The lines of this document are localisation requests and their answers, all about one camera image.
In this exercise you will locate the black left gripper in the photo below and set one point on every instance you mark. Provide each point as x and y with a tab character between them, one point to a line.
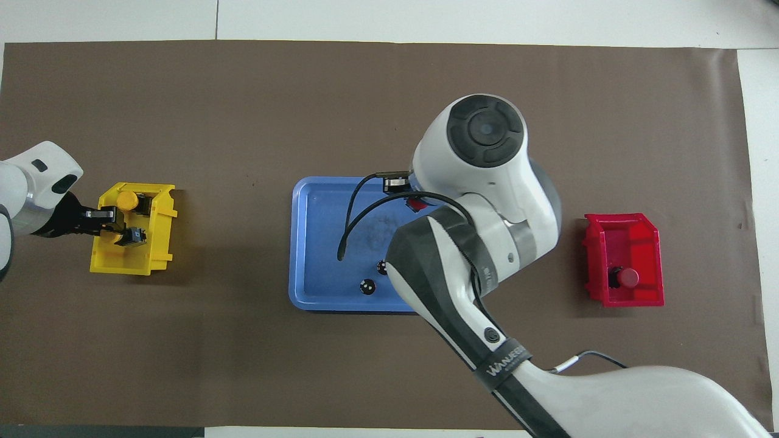
70	222

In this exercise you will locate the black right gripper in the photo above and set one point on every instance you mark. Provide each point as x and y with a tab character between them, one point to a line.
398	184

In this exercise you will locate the red cap push button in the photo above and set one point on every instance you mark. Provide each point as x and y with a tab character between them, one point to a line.
417	204
628	278

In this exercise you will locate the yellow cap push button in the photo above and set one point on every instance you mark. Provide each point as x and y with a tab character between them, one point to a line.
128	201
131	237

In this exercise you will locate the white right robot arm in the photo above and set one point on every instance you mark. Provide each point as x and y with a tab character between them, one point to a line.
487	176

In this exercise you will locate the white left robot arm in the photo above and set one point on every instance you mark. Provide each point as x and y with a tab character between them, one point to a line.
24	194

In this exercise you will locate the blue plastic tray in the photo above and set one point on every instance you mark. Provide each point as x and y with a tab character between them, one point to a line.
319	243

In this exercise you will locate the yellow plastic bin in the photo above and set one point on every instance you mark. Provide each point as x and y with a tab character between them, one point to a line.
122	261

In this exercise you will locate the black push button body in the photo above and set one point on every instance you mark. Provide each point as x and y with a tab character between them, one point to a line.
367	286
381	266

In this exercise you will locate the brown paper table mat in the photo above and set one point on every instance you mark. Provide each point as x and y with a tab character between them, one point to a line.
243	109

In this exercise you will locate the red plastic bin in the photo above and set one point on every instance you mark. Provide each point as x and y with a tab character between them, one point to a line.
633	243

